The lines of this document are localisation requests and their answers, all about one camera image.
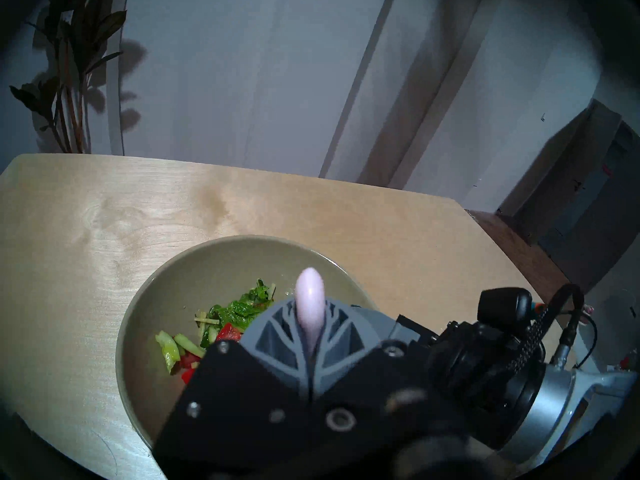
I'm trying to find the pale pink white spoon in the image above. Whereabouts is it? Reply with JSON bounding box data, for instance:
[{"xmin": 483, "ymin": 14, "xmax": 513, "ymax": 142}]
[{"xmin": 295, "ymin": 267, "xmax": 326, "ymax": 357}]

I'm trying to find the dark grey cabinet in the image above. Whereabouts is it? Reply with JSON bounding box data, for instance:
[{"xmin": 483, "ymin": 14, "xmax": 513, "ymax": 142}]
[{"xmin": 500, "ymin": 99, "xmax": 640, "ymax": 295}]

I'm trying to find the tall dark green potted plant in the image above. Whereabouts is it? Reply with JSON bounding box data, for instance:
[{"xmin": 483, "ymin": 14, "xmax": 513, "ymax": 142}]
[{"xmin": 10, "ymin": 0, "xmax": 128, "ymax": 155}]

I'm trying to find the beige green salad bowl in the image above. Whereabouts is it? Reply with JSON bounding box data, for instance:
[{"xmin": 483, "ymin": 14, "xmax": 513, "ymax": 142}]
[{"xmin": 116, "ymin": 235, "xmax": 381, "ymax": 450}]

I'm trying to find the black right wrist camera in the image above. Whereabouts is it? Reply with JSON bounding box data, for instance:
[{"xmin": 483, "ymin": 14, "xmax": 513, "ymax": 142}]
[{"xmin": 477, "ymin": 287, "xmax": 534, "ymax": 326}]

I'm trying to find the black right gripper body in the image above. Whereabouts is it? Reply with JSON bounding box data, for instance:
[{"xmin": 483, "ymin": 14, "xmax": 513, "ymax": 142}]
[{"xmin": 427, "ymin": 320, "xmax": 548, "ymax": 451}]

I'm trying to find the mixed green salad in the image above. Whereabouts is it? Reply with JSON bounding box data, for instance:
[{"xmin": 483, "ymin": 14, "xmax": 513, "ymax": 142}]
[{"xmin": 155, "ymin": 279, "xmax": 278, "ymax": 385}]

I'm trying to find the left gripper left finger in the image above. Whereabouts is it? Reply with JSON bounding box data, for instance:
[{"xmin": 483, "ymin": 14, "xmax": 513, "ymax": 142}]
[{"xmin": 152, "ymin": 300, "xmax": 316, "ymax": 473}]

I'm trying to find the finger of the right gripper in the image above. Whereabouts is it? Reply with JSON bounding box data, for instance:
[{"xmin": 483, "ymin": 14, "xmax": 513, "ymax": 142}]
[
  {"xmin": 350, "ymin": 306, "xmax": 402, "ymax": 341},
  {"xmin": 394, "ymin": 314, "xmax": 439, "ymax": 353}
]

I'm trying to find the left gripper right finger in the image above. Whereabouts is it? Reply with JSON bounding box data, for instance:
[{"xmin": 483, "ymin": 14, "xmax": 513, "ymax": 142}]
[{"xmin": 314, "ymin": 299, "xmax": 476, "ymax": 450}]

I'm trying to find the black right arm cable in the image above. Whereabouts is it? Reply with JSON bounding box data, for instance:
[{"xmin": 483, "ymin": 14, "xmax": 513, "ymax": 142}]
[{"xmin": 507, "ymin": 283, "xmax": 599, "ymax": 380}]

